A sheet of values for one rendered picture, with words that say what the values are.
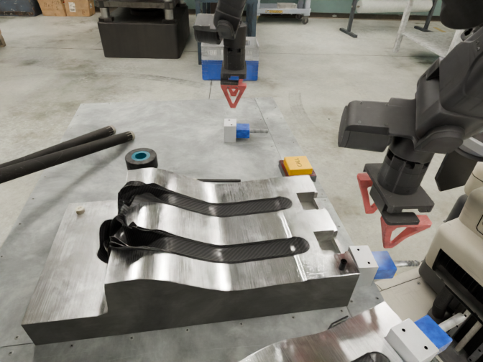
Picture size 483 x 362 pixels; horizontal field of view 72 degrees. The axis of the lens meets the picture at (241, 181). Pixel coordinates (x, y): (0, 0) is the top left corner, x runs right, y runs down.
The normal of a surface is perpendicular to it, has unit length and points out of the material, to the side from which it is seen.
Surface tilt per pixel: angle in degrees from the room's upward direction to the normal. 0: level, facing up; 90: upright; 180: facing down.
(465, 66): 84
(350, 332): 0
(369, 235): 0
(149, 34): 90
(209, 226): 22
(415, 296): 0
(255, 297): 90
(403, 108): 35
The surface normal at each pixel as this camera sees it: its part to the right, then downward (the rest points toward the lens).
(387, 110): -0.16, -0.33
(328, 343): 0.33, -0.83
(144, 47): 0.02, 0.61
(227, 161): 0.03, -0.79
